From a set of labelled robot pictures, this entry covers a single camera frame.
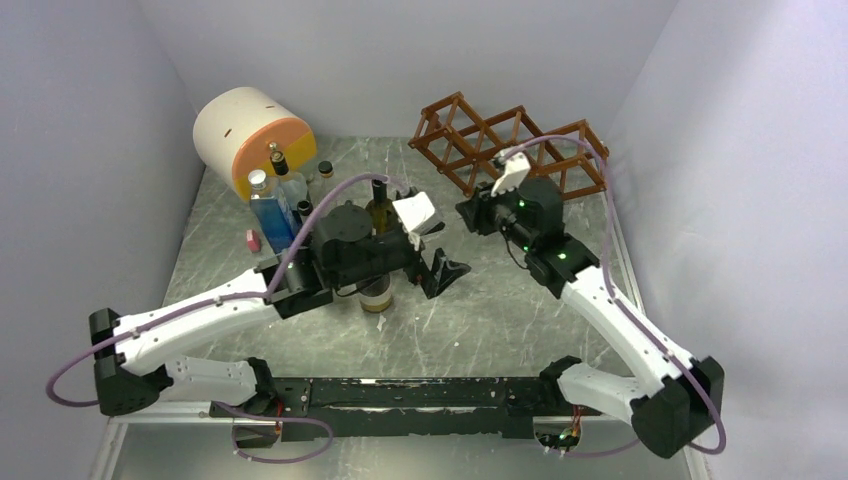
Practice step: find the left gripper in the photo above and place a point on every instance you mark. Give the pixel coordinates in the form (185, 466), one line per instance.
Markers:
(442, 273)

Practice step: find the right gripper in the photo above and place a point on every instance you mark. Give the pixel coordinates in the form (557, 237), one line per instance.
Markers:
(475, 212)

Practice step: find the dark bottle gold cap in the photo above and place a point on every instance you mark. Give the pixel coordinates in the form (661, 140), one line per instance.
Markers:
(375, 295)

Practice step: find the green wine bottle black cap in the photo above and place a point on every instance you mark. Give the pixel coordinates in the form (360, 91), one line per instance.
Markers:
(380, 209)

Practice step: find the green wine bottle silver cap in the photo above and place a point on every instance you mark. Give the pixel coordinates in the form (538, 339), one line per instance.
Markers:
(304, 209)

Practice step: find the round clear glass bottle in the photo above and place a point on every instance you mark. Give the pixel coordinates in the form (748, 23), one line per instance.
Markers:
(326, 179)

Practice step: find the blue glass bottle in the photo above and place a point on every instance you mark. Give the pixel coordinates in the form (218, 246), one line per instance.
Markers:
(272, 210)

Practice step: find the square clear whisky bottle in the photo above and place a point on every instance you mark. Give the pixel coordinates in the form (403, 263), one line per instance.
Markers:
(292, 183)

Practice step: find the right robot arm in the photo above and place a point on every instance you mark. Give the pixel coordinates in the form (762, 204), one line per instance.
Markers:
(670, 397)

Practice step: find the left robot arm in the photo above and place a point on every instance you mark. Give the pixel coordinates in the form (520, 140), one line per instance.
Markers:
(148, 362)

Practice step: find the pink eraser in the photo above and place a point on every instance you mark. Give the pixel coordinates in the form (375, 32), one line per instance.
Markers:
(253, 241)

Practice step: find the white orange bread box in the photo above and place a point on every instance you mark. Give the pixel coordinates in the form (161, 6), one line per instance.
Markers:
(237, 131)

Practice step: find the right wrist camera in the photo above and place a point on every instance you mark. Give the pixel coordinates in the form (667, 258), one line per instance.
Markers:
(516, 168)

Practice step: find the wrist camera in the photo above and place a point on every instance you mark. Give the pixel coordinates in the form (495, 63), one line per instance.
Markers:
(516, 168)
(418, 215)

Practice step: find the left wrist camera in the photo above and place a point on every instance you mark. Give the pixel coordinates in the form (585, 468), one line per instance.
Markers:
(418, 215)

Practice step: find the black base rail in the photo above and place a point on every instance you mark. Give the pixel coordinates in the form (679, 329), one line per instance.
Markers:
(358, 407)

